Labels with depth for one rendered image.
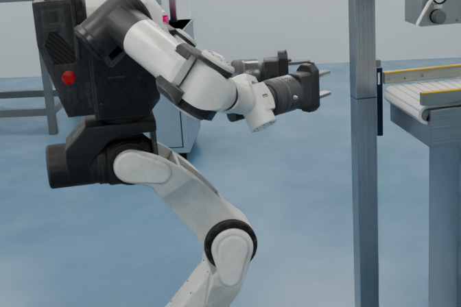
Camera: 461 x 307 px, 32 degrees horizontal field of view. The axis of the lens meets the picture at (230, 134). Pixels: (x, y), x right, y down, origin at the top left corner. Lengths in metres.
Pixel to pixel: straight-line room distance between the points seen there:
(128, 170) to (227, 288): 0.42
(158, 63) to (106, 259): 2.02
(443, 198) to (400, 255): 1.13
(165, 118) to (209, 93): 3.05
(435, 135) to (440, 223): 0.37
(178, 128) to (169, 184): 2.62
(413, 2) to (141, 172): 0.79
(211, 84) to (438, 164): 0.93
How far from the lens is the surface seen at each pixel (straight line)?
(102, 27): 1.77
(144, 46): 1.69
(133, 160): 2.04
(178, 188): 2.08
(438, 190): 2.39
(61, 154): 2.08
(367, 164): 2.41
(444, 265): 2.44
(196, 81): 1.63
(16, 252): 3.80
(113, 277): 3.42
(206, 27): 7.32
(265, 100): 1.88
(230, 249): 2.14
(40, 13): 1.95
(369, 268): 2.54
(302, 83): 1.97
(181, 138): 4.70
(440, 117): 2.13
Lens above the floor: 1.46
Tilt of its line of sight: 16 degrees down
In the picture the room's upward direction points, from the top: 4 degrees counter-clockwise
